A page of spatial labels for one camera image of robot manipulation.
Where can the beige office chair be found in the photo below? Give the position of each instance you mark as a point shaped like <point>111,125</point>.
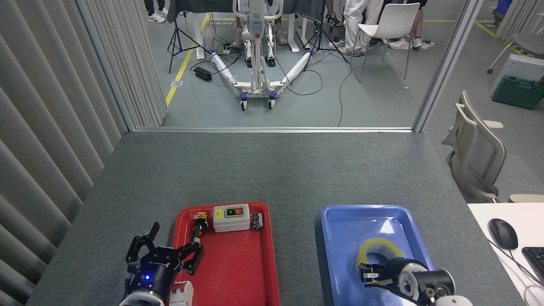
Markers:
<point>480,157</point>

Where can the small black white component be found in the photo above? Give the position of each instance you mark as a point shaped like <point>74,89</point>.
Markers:
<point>257,221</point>

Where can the table with dark cloth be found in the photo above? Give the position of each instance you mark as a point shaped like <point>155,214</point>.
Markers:
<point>297,6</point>

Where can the beige vertical blinds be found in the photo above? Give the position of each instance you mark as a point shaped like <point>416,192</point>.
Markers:
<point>51,127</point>
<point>522,17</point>

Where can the grey switch box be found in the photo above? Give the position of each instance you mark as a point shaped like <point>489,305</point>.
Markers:
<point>231,223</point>

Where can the person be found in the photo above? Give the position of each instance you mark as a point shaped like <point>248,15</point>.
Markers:
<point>418,25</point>
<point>355,21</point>
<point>155,17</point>
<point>335,21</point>
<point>237,39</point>

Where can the red plastic tray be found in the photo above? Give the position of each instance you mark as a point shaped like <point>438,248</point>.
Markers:
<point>238,272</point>

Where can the blue bin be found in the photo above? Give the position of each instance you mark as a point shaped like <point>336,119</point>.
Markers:
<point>503,6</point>

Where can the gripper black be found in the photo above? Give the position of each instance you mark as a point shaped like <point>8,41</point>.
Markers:
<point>155,272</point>
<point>392,274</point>

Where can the green plastic case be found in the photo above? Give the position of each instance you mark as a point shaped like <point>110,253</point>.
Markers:
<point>518,92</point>

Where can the yellow tape roll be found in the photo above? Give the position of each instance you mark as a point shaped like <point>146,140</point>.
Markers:
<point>369,244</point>

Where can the blue plastic tray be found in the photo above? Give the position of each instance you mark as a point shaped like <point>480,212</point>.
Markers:
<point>340,255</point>

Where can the silver rail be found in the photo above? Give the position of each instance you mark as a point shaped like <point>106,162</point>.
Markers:
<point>272,129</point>

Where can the orange push button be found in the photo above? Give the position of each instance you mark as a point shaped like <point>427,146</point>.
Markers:
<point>200,227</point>

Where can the white plastic chair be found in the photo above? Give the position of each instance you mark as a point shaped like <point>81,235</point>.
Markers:
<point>395,19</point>

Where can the black tripod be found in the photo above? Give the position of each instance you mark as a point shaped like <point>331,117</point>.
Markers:
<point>176,29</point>
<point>321,25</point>

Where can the white desk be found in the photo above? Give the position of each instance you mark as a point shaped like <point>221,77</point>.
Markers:
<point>527,216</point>

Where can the white wheeled stand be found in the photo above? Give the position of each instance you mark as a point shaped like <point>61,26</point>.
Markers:
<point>257,25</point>

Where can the black power adapter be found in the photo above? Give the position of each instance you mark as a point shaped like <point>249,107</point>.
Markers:
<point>203,74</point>

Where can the black computer mouse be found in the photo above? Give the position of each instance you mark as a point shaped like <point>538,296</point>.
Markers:
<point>503,233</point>

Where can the grey round stool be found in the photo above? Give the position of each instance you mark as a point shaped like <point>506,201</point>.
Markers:
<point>529,42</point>

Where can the white terminal block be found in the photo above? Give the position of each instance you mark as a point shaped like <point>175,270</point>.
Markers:
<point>182,295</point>

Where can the black keyboard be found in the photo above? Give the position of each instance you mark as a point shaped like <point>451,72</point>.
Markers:
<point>536,261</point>

